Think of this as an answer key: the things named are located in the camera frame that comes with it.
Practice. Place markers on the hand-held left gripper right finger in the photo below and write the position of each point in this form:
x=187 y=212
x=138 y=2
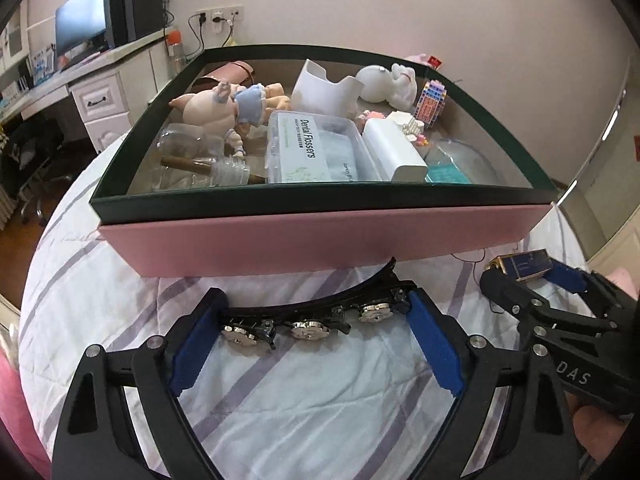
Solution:
x=435 y=345

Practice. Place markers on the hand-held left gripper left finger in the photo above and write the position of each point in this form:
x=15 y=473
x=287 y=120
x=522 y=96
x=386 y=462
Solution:
x=195 y=345

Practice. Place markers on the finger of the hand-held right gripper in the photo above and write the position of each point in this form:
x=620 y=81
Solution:
x=505 y=290
x=567 y=277

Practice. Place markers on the small blue gold box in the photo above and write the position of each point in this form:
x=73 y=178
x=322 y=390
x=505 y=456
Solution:
x=525 y=264

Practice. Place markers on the black hair clip metal flowers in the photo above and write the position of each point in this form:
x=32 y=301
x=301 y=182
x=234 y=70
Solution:
x=305 y=332

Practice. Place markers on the pink and green storage box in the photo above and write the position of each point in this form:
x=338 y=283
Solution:
x=325 y=240

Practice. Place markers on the white curved plastic shell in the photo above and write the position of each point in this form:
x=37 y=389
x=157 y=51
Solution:
x=320 y=92

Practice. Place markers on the person's right hand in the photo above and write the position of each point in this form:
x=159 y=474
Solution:
x=595 y=430

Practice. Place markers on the teal textured pad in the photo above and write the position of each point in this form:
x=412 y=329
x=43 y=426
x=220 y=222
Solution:
x=447 y=174

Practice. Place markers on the white striped quilt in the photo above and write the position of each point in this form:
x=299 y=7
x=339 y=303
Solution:
x=310 y=410

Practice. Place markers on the white rectangular case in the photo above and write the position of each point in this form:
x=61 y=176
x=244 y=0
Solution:
x=395 y=152

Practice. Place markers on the clear plastic bottle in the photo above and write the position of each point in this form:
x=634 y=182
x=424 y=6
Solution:
x=230 y=170

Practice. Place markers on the brown stick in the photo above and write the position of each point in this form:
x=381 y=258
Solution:
x=185 y=162

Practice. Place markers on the colourful building block toy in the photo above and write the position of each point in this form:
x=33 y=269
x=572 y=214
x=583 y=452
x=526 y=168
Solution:
x=430 y=105

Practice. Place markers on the clear dental floss box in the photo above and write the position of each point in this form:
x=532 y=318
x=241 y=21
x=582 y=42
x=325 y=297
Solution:
x=310 y=150

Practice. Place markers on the pig doll in blue dress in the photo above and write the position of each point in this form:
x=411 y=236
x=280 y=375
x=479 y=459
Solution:
x=215 y=110

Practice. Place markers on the red packet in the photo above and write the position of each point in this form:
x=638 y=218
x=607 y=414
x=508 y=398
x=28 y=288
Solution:
x=435 y=61

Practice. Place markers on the white animal figurine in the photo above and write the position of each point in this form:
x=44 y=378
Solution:
x=380 y=85

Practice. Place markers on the pink plush toy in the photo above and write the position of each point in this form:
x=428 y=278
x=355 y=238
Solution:
x=416 y=58

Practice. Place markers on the black office chair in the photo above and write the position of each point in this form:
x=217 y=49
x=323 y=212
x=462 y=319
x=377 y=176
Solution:
x=27 y=160

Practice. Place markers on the white desk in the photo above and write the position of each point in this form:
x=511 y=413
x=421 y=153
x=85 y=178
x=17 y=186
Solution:
x=110 y=95

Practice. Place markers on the pink leather pouch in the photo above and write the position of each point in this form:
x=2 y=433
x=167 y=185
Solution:
x=230 y=71

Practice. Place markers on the orange capped bottle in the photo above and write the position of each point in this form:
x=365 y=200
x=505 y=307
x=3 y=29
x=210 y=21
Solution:
x=176 y=52

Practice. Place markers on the black keyboard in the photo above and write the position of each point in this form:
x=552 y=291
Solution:
x=80 y=59

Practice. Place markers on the row of books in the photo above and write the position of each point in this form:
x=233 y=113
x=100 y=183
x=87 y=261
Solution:
x=30 y=72

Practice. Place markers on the black speaker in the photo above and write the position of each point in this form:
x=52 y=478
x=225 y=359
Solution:
x=142 y=5

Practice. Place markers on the black computer monitor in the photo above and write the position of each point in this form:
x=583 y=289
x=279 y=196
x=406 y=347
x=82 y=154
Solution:
x=80 y=20

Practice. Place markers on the white hutch cabinet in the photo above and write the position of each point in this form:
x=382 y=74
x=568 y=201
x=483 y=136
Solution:
x=12 y=42

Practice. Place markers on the cream bed frame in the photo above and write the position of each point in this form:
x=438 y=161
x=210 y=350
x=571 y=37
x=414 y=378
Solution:
x=7 y=325

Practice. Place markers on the white wall outlets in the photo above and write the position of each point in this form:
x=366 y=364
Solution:
x=220 y=16

